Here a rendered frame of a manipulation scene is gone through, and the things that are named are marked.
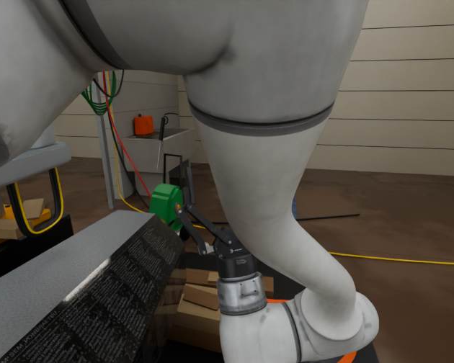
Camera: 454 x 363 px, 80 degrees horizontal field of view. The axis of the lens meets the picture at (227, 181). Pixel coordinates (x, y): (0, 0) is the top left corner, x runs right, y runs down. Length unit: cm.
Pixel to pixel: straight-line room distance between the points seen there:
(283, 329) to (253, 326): 5
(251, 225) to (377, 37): 561
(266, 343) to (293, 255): 26
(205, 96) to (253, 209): 10
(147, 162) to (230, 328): 342
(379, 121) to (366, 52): 123
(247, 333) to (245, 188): 36
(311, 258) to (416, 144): 579
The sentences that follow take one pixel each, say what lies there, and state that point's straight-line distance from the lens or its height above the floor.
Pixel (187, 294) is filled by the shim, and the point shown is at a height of 26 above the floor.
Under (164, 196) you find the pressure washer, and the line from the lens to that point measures 261.
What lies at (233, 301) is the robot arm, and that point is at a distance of 51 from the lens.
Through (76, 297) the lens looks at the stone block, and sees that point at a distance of 105.
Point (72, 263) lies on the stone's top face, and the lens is 119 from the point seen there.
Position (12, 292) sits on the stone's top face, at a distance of 114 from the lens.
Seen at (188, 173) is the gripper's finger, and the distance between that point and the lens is 51.
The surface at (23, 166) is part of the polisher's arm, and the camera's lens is 106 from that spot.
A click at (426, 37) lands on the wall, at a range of 602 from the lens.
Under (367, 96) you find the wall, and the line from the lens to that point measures 570.
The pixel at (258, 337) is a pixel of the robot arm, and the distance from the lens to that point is 53.
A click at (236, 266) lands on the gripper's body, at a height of 113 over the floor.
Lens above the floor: 142
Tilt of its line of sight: 18 degrees down
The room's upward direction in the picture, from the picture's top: straight up
